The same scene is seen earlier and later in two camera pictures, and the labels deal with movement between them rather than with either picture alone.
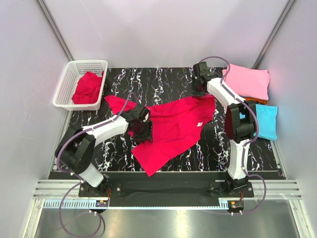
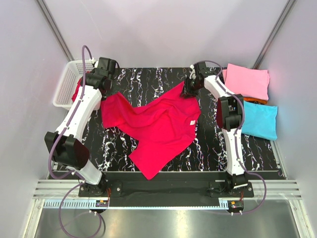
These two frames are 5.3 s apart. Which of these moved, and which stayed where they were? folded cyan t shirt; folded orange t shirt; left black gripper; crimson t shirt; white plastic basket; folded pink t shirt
Moved: crimson t shirt; left black gripper
Stayed: folded pink t shirt; folded orange t shirt; white plastic basket; folded cyan t shirt
